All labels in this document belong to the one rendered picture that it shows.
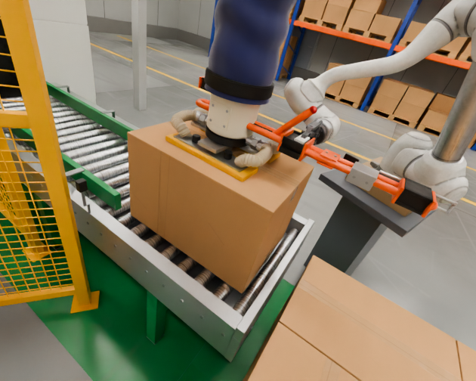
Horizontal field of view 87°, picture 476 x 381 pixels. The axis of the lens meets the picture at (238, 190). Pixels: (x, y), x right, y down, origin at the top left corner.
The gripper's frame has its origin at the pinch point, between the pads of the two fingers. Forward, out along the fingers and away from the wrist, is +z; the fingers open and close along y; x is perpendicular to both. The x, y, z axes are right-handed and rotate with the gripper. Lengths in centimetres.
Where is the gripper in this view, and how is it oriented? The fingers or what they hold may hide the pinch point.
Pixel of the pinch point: (299, 146)
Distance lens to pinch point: 82.2
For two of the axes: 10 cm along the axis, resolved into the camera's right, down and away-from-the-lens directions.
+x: -8.2, -4.6, 3.4
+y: -2.2, 8.0, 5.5
